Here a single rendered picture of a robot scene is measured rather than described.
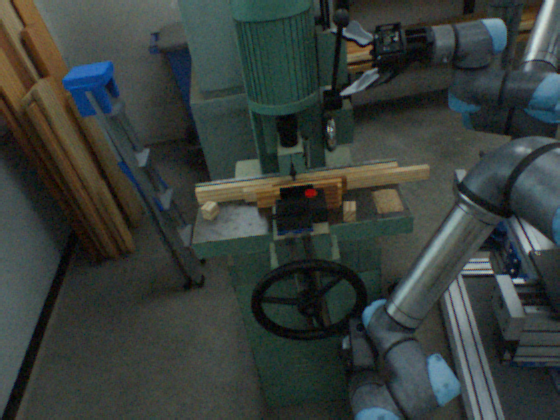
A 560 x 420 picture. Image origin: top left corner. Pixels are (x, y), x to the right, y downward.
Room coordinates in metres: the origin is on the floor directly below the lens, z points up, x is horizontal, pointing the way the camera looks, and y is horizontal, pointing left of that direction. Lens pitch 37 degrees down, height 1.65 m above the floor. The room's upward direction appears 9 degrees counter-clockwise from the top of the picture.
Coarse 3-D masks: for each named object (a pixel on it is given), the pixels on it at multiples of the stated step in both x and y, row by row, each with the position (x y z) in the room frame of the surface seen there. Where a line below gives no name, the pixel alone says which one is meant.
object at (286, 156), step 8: (280, 152) 1.00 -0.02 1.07; (288, 152) 1.00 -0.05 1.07; (296, 152) 0.99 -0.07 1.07; (280, 160) 0.99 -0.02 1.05; (288, 160) 0.99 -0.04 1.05; (296, 160) 0.99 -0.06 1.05; (304, 160) 0.99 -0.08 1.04; (280, 168) 0.99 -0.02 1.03; (288, 168) 0.99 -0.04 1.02; (296, 168) 0.99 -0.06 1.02; (304, 168) 0.99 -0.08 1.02
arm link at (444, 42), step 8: (448, 24) 0.91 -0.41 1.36; (432, 32) 0.89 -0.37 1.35; (440, 32) 0.89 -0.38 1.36; (448, 32) 0.88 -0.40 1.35; (440, 40) 0.87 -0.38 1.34; (448, 40) 0.87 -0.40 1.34; (440, 48) 0.87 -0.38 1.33; (448, 48) 0.87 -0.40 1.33; (432, 56) 0.88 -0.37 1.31; (440, 56) 0.87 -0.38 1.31; (448, 56) 0.87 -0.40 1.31
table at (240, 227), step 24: (360, 192) 0.99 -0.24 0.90; (216, 216) 0.99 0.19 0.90; (240, 216) 0.97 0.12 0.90; (264, 216) 0.96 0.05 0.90; (336, 216) 0.90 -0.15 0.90; (360, 216) 0.89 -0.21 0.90; (384, 216) 0.87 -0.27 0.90; (408, 216) 0.86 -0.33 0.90; (192, 240) 0.90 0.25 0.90; (216, 240) 0.89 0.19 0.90; (240, 240) 0.88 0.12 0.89; (264, 240) 0.88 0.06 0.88; (336, 240) 0.84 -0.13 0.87
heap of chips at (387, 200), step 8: (376, 192) 0.97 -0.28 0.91; (384, 192) 0.95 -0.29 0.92; (392, 192) 0.95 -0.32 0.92; (376, 200) 0.94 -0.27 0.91; (384, 200) 0.92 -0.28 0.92; (392, 200) 0.91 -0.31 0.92; (376, 208) 0.91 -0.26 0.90; (384, 208) 0.89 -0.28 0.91; (392, 208) 0.89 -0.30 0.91; (400, 208) 0.89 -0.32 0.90
